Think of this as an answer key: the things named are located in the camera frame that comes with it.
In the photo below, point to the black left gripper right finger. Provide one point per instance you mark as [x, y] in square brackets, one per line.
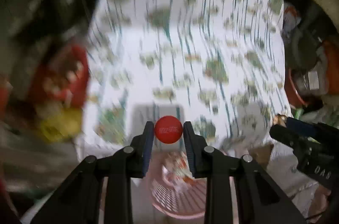
[236, 183]

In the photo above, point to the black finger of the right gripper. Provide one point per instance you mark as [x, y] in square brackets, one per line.
[315, 145]

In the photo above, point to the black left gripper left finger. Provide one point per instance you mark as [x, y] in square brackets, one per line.
[99, 190]

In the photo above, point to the white shrimp snack packet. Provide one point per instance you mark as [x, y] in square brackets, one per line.
[175, 169]

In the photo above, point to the red bottle cap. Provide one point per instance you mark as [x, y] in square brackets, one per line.
[168, 129]

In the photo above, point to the person hand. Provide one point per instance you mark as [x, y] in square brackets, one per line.
[319, 204]

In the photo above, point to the pink plastic basket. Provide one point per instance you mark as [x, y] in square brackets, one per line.
[180, 202]

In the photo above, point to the yellow plastic bag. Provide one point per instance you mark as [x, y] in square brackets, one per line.
[56, 122]

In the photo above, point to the red bucket of eggs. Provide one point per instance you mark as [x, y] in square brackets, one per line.
[63, 79]

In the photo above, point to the cat print tablecloth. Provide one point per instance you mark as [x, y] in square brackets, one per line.
[218, 64]

